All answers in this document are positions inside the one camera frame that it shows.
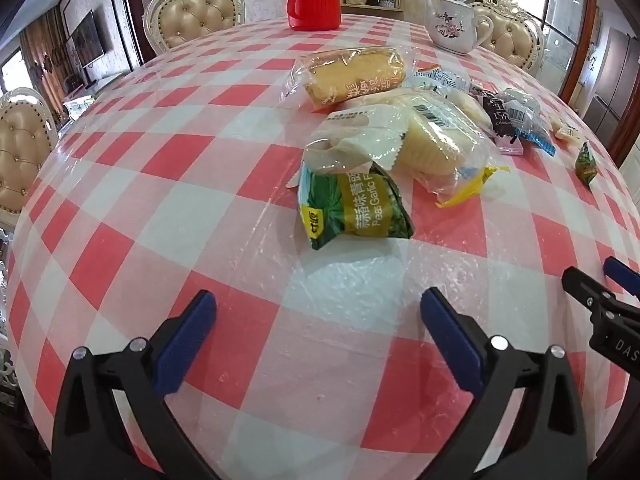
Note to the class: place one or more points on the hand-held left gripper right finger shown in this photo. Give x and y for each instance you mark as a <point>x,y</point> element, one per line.
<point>452,345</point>

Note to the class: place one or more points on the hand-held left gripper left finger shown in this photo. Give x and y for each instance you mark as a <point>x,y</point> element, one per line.
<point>185,345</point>

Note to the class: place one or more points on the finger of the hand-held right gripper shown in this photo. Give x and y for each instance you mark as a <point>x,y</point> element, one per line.
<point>622,275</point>
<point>582,287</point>

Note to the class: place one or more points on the small green snack packet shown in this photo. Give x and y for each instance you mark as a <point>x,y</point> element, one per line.
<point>585,165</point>

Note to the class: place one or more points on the small cream candy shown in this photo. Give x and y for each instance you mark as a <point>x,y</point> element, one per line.
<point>565,132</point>

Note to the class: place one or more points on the green pea snack packet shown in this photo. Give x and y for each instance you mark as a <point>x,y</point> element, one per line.
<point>350,205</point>

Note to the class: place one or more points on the blue-ended dark cookie packet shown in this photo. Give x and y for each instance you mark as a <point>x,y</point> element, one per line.
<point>525,110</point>

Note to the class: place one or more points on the cream ribbed cake packet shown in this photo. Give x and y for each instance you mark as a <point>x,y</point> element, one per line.
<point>440,155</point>

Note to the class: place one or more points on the black pink chocolate packet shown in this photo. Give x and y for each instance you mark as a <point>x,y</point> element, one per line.
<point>497,115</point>

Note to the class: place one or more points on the cream bread packet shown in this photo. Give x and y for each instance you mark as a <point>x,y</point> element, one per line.
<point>467,105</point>

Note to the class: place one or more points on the clear beige pastry packet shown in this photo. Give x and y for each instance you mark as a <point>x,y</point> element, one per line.
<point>350,140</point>

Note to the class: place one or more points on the blue white snack packet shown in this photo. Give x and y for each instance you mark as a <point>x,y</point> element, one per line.
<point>450,79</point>

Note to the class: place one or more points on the yellow sponge cake packet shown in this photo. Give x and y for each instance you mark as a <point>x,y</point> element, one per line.
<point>350,75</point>

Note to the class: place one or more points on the red white checked tablecloth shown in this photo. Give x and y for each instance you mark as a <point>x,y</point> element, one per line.
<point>200,185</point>

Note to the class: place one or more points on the cream tufted carved chair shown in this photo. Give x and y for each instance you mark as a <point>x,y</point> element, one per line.
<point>6,310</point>
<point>22,155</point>
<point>197,15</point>
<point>515,35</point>

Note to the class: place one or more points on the white television cabinet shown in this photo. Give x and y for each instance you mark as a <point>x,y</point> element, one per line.
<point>80,105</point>

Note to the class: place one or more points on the glass panel door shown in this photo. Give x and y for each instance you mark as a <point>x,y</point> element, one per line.
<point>560,20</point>

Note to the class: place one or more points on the white floral teapot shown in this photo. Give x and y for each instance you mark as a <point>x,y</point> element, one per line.
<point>452,25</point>

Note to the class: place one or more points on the brown curtain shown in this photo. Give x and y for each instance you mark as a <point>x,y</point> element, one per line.
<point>42,60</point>

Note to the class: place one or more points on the wall television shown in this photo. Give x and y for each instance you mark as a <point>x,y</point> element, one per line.
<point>87,40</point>

